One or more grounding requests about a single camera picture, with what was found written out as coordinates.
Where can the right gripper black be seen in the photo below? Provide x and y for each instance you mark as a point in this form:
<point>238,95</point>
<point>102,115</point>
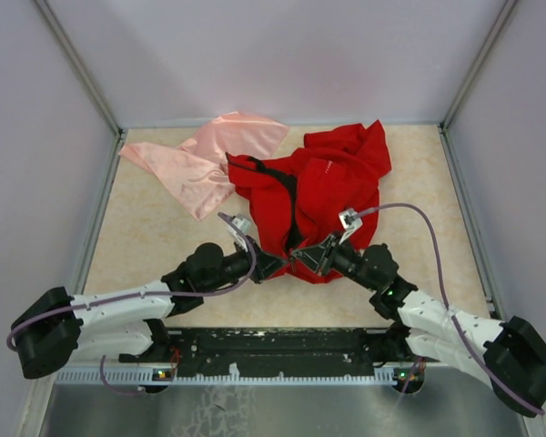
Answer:
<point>318,256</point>

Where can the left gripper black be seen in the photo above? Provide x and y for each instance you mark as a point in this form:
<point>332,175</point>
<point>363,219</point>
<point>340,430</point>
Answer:
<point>269,264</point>

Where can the red zip jacket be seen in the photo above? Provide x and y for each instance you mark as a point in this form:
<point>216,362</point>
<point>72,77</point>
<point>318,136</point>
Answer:
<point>327,191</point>

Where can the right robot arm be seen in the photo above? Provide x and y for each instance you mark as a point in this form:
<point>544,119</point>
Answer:
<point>509,356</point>

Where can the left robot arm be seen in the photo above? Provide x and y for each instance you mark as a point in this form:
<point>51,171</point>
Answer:
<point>128,325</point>

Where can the pink satin cloth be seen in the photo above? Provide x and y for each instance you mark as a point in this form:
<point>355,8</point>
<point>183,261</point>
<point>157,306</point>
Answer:
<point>195,173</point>

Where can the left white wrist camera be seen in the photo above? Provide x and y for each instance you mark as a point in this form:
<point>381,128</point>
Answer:
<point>238,227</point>

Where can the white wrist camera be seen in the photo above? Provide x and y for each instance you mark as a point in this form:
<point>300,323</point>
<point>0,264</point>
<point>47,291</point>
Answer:
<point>238,227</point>
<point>351,222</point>

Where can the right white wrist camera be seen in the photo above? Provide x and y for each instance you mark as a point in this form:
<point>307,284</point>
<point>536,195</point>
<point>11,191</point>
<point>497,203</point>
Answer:
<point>351,222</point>

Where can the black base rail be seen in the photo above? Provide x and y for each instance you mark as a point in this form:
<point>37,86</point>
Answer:
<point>316,352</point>

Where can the aluminium frame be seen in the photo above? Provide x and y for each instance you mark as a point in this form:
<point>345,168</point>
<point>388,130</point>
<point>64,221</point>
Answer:
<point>509,356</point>

